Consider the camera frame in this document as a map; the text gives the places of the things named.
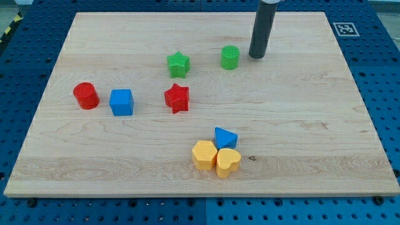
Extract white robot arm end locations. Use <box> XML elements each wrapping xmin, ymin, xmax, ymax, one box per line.
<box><xmin>261</xmin><ymin>0</ymin><xmax>281</xmax><ymax>4</ymax></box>

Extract red star block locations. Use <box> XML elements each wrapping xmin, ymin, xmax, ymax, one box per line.
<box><xmin>164</xmin><ymin>83</ymin><xmax>190</xmax><ymax>114</ymax></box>

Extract green star block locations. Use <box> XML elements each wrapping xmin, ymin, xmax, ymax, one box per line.
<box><xmin>167</xmin><ymin>51</ymin><xmax>190</xmax><ymax>79</ymax></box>

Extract wooden board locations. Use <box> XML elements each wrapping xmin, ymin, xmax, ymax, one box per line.
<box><xmin>4</xmin><ymin>12</ymin><xmax>399</xmax><ymax>198</ymax></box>

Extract blue triangle block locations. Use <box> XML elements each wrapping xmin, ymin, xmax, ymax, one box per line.
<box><xmin>214</xmin><ymin>127</ymin><xmax>238</xmax><ymax>149</ymax></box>

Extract yellow hexagon block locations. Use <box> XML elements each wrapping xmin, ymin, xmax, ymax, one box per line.
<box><xmin>192</xmin><ymin>140</ymin><xmax>218</xmax><ymax>171</ymax></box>

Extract yellow heart block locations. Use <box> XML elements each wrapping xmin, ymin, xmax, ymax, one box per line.
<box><xmin>216</xmin><ymin>148</ymin><xmax>241</xmax><ymax>178</ymax></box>

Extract green cylinder block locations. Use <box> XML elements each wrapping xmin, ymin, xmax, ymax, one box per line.
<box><xmin>221</xmin><ymin>45</ymin><xmax>240</xmax><ymax>70</ymax></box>

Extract blue cube block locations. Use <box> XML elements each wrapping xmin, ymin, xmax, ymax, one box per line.
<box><xmin>109</xmin><ymin>89</ymin><xmax>134</xmax><ymax>116</ymax></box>

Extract red cylinder block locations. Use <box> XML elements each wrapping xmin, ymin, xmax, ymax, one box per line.
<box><xmin>73</xmin><ymin>82</ymin><xmax>100</xmax><ymax>110</ymax></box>

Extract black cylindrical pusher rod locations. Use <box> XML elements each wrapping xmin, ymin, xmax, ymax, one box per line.
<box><xmin>249</xmin><ymin>0</ymin><xmax>278</xmax><ymax>59</ymax></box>

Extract white fiducial marker tag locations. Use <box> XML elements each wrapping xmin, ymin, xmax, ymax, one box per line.
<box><xmin>333</xmin><ymin>22</ymin><xmax>359</xmax><ymax>37</ymax></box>

